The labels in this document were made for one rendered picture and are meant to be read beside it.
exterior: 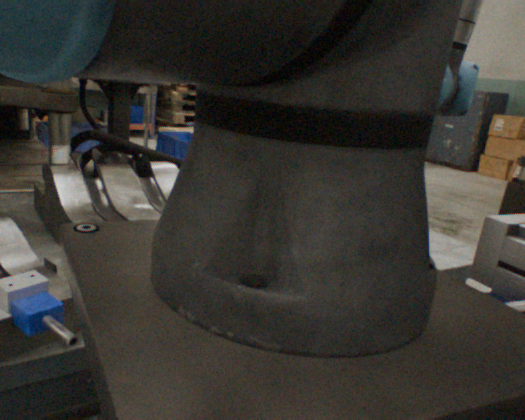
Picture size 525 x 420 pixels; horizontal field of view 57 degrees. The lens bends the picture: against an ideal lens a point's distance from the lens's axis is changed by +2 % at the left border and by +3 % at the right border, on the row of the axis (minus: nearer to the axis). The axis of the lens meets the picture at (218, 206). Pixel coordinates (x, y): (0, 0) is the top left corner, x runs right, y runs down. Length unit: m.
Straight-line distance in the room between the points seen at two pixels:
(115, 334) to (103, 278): 0.05
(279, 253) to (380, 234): 0.04
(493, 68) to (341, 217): 8.04
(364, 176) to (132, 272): 0.13
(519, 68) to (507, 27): 0.62
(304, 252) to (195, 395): 0.07
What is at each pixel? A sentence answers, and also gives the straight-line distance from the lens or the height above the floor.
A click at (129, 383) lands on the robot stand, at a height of 1.04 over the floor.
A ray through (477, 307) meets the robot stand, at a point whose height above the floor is 1.04.
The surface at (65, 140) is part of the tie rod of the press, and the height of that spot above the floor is 0.91.
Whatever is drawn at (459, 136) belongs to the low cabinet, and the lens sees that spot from 7.75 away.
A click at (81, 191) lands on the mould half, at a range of 0.90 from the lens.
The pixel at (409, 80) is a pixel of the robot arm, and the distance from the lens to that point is 0.21.
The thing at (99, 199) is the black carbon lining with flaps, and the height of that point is 0.89.
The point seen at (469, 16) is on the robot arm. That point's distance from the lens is 0.62.
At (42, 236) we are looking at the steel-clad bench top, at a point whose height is 0.80.
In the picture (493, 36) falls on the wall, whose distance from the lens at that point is 8.33.
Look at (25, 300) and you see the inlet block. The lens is 0.60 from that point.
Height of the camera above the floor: 1.15
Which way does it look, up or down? 17 degrees down
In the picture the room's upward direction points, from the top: 6 degrees clockwise
